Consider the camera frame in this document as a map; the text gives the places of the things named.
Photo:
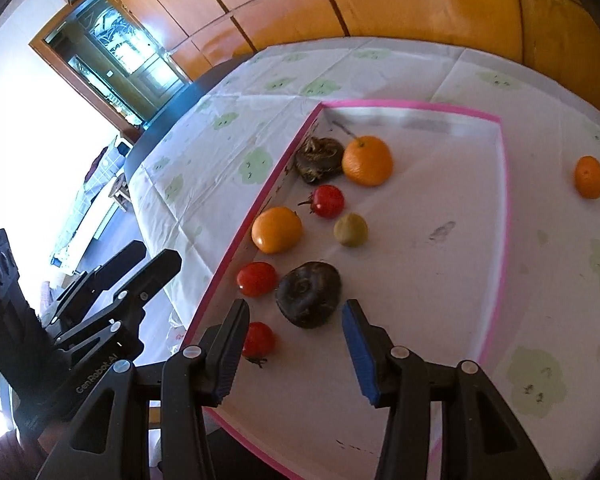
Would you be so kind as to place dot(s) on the white tablecloth with green print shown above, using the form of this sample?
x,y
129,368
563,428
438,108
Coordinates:
x,y
220,160

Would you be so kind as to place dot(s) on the wooden wardrobe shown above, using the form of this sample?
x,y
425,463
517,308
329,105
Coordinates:
x,y
430,10

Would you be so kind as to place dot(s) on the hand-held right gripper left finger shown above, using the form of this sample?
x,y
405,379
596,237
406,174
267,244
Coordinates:
x,y
227,360

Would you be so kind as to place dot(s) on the glass door cabinet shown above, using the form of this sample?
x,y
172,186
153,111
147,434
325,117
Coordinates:
x,y
125,60

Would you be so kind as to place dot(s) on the pink rimmed white tray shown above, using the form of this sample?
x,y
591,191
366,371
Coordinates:
x,y
420,270

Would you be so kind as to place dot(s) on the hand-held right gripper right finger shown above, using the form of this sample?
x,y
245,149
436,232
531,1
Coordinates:
x,y
359,360

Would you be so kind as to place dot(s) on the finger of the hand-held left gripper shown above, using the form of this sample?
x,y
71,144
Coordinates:
x,y
160,267
127,258

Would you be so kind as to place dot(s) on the wooden stool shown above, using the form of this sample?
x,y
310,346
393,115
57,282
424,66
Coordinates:
x,y
120,190

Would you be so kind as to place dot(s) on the small red tomato with stem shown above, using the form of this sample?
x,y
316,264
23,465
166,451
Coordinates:
x,y
327,201

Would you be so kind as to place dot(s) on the brown kiwi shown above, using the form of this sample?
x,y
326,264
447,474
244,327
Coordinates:
x,y
350,230

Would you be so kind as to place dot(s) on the orange tangerine with stem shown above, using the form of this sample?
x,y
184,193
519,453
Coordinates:
x,y
367,160

